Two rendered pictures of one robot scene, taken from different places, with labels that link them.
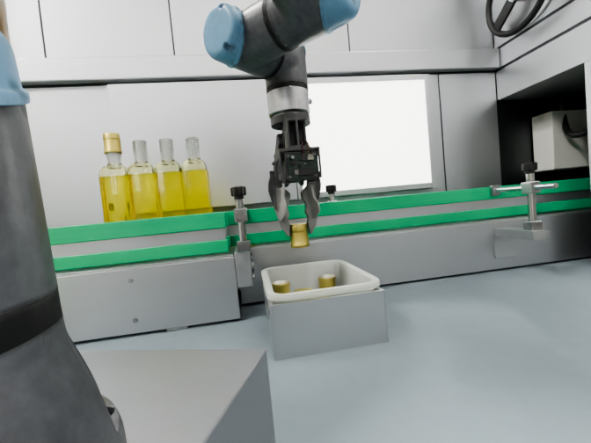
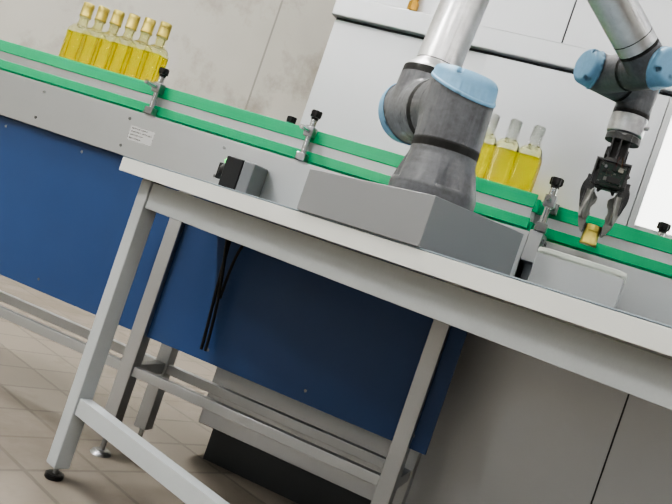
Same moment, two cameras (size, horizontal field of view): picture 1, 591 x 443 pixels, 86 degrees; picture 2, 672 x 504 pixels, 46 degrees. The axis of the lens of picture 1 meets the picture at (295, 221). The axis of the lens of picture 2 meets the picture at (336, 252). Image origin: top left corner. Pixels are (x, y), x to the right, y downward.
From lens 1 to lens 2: 1.21 m
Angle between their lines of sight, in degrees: 29
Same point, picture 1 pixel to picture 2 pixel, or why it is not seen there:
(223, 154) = (566, 152)
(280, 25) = (623, 77)
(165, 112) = (528, 94)
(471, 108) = not seen: outside the picture
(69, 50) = not seen: hidden behind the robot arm
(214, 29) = (583, 63)
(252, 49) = (603, 83)
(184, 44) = (576, 34)
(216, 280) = not seen: hidden behind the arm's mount
